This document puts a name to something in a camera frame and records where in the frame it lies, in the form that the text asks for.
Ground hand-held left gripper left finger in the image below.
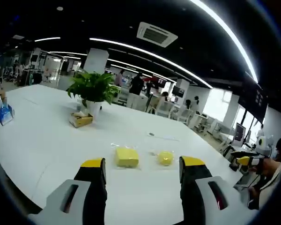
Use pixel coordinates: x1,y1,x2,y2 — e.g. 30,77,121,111
28,157,108,225

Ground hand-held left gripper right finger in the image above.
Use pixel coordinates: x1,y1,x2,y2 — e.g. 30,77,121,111
179,156,260,225

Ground round yellow silicone block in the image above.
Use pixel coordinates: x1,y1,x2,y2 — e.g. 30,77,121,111
156,151,175,166

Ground person's right hand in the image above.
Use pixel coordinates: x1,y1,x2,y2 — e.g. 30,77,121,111
257,158,281,176

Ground screen on stand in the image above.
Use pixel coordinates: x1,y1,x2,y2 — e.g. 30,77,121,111
232,122,246,148

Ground person's beige clothing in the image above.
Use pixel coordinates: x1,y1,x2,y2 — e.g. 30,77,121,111
259,167,281,194

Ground yellow square sponge in bag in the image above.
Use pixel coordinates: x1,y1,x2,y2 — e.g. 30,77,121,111
110,142,142,171

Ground clear plastic bag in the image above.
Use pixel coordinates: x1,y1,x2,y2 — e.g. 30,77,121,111
148,147,178,170

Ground small yellow cardboard box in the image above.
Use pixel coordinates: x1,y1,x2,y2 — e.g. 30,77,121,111
68,112,94,128

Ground white office chair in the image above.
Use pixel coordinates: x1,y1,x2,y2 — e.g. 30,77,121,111
177,109,194,124
155,99,175,118

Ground white plant pot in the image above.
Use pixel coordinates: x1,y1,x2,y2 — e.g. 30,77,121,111
85,99,103,119

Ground black monitor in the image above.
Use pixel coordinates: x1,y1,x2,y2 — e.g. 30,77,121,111
172,86,185,98

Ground green leafy plant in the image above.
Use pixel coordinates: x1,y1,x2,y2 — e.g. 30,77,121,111
66,70,121,108

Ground ceiling light strip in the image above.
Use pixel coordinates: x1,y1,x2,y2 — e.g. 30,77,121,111
191,0,259,84
34,36,61,43
89,37,213,89

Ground blue tissue pack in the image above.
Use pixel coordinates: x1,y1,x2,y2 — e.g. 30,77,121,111
0,95,15,127

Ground white square column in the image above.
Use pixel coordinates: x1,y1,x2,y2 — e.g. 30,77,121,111
83,48,110,75

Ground ceiling air vent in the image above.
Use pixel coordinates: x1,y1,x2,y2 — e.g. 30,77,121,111
136,22,178,48

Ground black wall screen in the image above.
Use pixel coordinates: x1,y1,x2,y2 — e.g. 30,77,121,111
237,81,269,125

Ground table cable slot cover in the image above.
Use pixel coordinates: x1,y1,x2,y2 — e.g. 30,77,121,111
154,134,180,142

